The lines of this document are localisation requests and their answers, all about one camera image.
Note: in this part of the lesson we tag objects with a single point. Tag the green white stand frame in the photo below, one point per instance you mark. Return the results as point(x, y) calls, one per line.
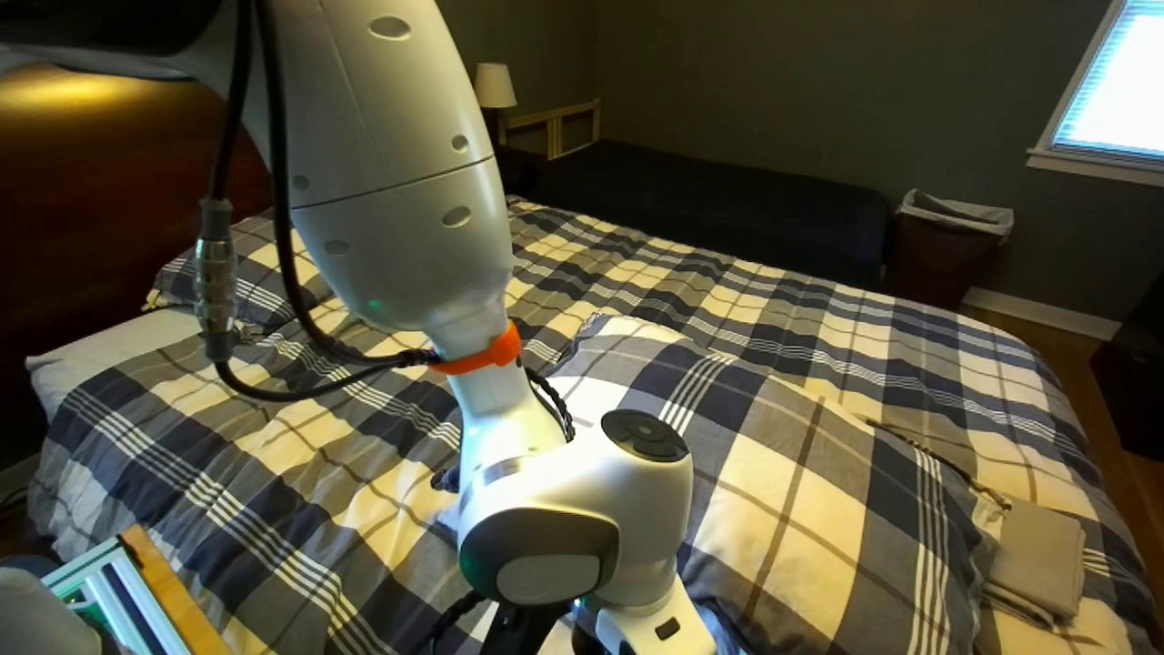
point(97, 600)

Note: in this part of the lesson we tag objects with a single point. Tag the dark hamper with white liner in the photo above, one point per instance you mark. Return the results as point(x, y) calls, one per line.
point(947, 261)

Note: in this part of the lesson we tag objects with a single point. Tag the white table lamp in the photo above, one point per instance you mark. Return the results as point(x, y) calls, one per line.
point(493, 87)

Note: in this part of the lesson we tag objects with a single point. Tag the plaid pillow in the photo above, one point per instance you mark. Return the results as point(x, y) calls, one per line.
point(822, 511)

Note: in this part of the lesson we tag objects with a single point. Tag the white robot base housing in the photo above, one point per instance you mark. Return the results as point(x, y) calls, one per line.
point(41, 618)

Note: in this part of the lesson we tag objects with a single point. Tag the black tall dresser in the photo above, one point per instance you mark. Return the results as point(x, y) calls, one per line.
point(1138, 377)

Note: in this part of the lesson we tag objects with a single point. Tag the dark daybed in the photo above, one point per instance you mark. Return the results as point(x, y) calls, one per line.
point(727, 211)

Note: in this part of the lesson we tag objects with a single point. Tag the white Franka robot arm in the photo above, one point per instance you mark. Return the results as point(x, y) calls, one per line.
point(386, 156)

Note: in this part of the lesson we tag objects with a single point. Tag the large plaid pillow sham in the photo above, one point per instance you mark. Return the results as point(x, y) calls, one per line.
point(247, 291)

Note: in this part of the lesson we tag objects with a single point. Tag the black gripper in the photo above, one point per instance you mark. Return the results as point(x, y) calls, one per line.
point(529, 634)

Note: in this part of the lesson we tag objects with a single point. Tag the light wooden shelf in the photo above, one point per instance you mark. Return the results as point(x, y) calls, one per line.
point(567, 130)

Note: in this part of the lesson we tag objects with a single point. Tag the wooden board edge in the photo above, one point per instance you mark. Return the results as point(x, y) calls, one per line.
point(167, 594)

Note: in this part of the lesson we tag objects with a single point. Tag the white pillow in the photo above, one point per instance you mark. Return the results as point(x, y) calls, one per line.
point(111, 349)

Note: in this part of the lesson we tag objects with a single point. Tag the bright window white frame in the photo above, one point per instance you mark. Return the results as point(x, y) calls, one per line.
point(1122, 86)

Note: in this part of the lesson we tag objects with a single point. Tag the plaid yellow grey comforter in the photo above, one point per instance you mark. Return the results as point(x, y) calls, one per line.
point(873, 329)

